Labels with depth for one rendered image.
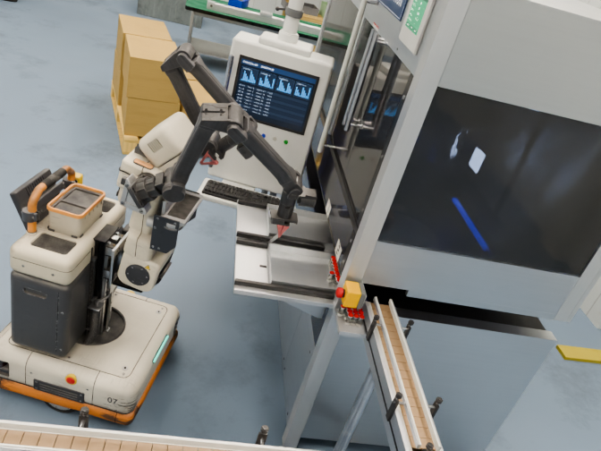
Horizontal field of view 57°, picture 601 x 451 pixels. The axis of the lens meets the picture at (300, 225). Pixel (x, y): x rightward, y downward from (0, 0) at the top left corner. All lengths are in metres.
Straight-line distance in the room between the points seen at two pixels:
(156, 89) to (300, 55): 2.18
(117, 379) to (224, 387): 0.63
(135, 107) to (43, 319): 2.64
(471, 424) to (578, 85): 1.64
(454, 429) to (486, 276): 0.91
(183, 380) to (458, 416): 1.35
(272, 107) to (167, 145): 0.91
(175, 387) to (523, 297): 1.69
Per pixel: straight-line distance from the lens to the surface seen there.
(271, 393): 3.00
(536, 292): 2.41
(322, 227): 2.66
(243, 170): 2.98
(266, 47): 2.76
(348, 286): 2.06
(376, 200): 1.94
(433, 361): 2.50
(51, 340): 2.56
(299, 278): 2.27
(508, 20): 1.84
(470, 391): 2.71
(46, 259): 2.31
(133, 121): 4.83
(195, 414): 2.83
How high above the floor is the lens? 2.19
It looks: 30 degrees down
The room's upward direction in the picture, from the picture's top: 17 degrees clockwise
